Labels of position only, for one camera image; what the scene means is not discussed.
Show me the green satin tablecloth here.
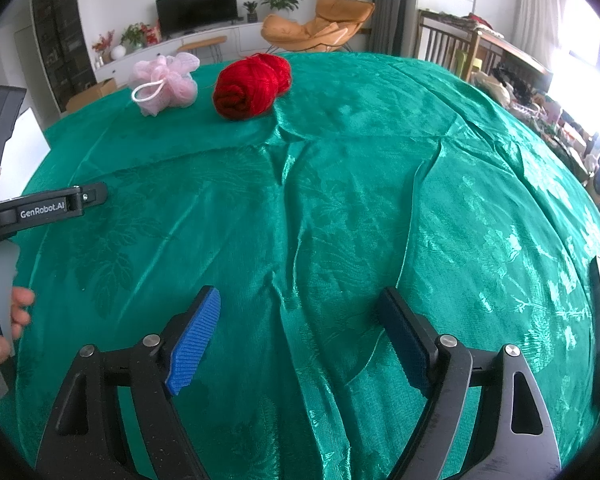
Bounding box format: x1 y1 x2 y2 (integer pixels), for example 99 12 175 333
0 50 600 480

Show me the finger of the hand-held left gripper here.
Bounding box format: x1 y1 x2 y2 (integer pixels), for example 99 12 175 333
75 183 108 207
0 86 28 206

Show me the red yarn skein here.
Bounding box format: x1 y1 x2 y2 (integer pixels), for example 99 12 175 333
212 53 292 122

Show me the person's left hand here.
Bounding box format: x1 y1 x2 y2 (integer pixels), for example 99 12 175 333
0 287 36 408

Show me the cardboard box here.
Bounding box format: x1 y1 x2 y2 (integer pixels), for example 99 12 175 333
65 77 118 113

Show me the pink bath pouf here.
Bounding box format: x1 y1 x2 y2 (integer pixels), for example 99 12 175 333
129 52 201 118

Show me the wooden stool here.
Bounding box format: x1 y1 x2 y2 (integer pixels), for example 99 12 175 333
176 35 228 64

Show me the red flower bouquet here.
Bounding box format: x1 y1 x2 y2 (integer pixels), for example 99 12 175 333
91 31 116 64

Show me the wooden railing crib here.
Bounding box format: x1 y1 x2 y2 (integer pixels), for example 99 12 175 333
415 8 553 89

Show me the leafy green houseplant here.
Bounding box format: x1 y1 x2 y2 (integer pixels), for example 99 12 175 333
120 22 149 51

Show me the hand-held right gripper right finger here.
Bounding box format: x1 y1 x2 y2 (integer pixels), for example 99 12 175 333
377 286 563 480

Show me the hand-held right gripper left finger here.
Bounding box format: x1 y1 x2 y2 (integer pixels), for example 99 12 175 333
34 285 222 480

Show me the dark wall shelf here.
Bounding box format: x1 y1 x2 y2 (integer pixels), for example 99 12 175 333
30 0 97 116

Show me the orange lounge chair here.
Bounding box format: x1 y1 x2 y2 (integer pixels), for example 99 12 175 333
260 0 376 54

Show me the black television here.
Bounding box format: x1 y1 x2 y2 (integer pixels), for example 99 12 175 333
155 0 238 40

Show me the window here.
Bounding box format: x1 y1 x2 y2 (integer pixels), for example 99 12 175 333
555 10 600 112

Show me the white box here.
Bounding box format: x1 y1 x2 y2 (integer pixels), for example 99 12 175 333
0 107 51 202

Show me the white curtain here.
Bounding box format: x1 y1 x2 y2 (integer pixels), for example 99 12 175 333
512 0 571 69

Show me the clutter of household items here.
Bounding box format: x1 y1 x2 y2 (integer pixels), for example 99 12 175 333
470 57 600 212

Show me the large green potted plant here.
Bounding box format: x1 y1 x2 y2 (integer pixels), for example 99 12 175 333
260 0 306 14

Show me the grey curtain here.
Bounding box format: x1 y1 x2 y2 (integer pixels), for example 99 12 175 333
370 0 421 56

